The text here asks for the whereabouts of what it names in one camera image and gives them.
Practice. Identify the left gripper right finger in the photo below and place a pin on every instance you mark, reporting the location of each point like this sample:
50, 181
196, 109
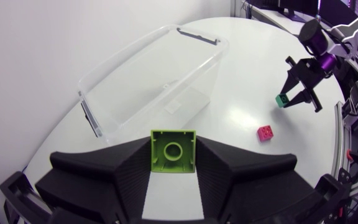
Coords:
253, 186

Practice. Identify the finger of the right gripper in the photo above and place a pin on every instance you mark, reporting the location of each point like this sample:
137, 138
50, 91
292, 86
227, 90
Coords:
304, 98
289, 82

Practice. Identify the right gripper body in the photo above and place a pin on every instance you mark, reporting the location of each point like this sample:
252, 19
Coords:
307, 72

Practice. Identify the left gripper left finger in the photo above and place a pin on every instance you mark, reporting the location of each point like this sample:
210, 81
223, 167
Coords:
98, 183

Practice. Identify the dark green toy brick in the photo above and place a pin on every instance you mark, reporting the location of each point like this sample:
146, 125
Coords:
281, 100

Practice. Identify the lime green toy brick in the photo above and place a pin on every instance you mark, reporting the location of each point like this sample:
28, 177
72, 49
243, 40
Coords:
172, 151

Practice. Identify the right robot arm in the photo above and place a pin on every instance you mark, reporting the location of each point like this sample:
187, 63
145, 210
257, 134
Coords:
337, 40

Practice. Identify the clear plastic container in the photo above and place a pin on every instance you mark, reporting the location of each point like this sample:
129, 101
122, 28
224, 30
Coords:
154, 84

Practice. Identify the red toy brick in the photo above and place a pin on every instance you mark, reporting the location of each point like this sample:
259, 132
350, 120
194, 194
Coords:
265, 133

